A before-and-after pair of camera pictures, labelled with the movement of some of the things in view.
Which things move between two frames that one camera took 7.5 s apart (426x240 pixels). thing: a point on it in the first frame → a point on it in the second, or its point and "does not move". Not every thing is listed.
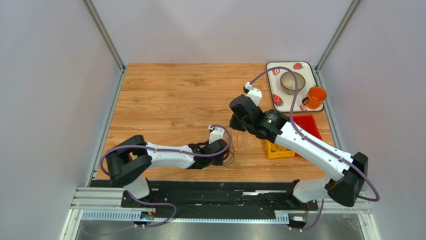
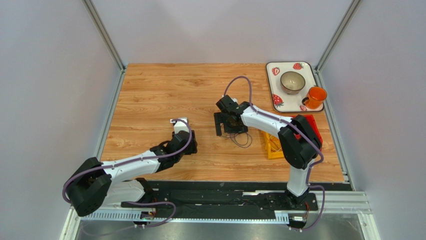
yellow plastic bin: [275, 150] does not move
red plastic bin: [307, 124] does not move
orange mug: [315, 98] does not move
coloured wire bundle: [237, 144] → [250, 140]
